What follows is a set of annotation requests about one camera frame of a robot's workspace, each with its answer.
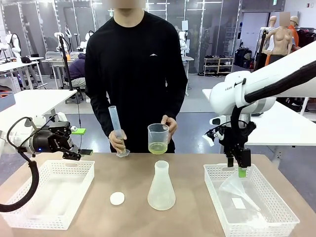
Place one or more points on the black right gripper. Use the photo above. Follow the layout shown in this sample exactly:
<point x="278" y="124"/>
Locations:
<point x="233" y="148"/>

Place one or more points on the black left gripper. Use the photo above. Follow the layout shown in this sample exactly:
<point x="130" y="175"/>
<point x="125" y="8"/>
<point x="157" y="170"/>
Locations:
<point x="47" y="142"/>

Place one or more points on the clear plastic funnel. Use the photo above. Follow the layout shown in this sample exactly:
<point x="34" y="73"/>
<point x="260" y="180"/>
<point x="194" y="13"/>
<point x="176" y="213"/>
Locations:
<point x="233" y="187"/>

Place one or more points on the clear plastic graduated cylinder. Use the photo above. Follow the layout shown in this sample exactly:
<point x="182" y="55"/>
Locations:
<point x="114" y="118"/>

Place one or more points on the white round foam stopper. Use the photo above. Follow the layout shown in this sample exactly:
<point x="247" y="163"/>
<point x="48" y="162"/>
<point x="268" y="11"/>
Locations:
<point x="117" y="198"/>

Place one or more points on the translucent plastic conical flask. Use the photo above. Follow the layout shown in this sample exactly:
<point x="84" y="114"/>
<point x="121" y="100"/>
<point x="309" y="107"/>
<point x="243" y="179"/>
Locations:
<point x="161" y="192"/>

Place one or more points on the clear plastic beaker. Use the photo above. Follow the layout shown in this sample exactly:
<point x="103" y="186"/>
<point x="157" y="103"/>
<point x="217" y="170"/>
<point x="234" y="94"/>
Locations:
<point x="158" y="138"/>

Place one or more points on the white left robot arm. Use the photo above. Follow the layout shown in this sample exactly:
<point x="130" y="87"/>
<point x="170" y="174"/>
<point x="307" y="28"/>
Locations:
<point x="38" y="121"/>

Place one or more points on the person's right forearm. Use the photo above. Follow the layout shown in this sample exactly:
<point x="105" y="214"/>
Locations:
<point x="102" y="121"/>

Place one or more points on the person's right hand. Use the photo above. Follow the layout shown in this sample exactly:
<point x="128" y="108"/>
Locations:
<point x="112" y="140"/>

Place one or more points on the person's left hand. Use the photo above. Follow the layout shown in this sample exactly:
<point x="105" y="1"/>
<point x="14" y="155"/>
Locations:
<point x="173" y="126"/>

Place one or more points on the white perforated plastic basket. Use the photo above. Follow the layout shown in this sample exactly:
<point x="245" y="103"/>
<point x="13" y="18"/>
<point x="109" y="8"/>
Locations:
<point x="279" y="205"/>
<point x="81" y="170"/>

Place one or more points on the small white label card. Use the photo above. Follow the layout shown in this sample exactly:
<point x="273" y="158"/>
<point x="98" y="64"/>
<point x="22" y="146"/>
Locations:
<point x="239" y="203"/>

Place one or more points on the seated person purple hoodie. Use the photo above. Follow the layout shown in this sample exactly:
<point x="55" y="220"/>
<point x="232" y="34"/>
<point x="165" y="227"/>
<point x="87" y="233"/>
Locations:
<point x="76" y="69"/>

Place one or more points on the blue-grey box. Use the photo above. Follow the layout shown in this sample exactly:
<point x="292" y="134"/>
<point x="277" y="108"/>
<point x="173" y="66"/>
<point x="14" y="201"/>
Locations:
<point x="6" y="102"/>

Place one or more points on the black tripod stand pole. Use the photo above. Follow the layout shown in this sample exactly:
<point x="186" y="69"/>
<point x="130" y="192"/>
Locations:
<point x="64" y="61"/>

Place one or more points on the white background desk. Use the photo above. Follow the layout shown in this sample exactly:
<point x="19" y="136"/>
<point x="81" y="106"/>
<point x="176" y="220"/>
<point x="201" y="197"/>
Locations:
<point x="54" y="61"/>
<point x="22" y="65"/>

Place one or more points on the person's black shirt torso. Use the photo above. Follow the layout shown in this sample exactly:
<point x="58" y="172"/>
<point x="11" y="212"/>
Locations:
<point x="135" y="74"/>

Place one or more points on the black cap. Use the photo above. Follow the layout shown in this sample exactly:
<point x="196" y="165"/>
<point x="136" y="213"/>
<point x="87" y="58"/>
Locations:
<point x="25" y="59"/>

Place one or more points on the white shoe rack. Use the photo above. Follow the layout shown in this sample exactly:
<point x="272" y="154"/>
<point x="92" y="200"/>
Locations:
<point x="218" y="65"/>

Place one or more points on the black luggage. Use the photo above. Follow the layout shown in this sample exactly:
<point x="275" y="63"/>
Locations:
<point x="243" y="58"/>

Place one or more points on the beige mannequin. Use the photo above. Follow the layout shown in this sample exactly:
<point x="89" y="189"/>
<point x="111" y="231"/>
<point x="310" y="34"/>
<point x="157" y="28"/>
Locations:
<point x="280" y="42"/>

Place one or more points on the dark clothes on rack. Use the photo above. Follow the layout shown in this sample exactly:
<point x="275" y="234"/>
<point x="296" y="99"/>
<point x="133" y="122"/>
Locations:
<point x="307" y="37"/>

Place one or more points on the mannequin with orange shirt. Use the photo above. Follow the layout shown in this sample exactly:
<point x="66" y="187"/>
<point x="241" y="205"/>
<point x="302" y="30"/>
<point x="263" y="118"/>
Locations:
<point x="294" y="29"/>

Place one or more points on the white paper sign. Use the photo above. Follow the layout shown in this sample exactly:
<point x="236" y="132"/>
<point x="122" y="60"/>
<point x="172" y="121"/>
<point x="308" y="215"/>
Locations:
<point x="185" y="25"/>

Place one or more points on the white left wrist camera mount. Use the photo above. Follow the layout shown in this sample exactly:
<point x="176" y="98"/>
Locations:
<point x="60" y="117"/>

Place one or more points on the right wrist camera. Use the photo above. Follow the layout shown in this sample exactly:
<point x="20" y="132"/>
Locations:
<point x="213" y="134"/>

